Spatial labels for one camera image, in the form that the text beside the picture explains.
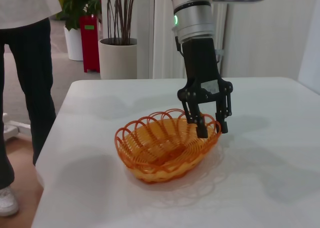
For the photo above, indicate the large beige plant pot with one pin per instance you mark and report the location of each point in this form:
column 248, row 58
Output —
column 117, row 60

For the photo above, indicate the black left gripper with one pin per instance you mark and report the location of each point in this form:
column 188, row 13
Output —
column 200, row 67

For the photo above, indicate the green leafy plant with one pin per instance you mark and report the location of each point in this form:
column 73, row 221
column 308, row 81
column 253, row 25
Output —
column 75, row 5

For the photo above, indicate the red box stand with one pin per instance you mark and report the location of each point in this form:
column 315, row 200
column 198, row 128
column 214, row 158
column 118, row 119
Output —
column 90, row 45

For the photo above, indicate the bare stemmed plant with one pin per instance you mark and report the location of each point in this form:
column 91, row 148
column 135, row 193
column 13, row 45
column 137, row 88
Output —
column 121, row 15

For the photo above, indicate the white plant pot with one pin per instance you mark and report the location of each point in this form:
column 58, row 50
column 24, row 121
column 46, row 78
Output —
column 74, row 45

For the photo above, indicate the white floor stand base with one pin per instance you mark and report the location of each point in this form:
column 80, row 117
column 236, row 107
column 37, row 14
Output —
column 10, row 130

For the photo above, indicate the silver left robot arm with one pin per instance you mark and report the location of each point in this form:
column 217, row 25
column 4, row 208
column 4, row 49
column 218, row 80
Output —
column 192, row 15

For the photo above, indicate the person in dark trousers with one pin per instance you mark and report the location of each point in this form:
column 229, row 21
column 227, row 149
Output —
column 32, row 62

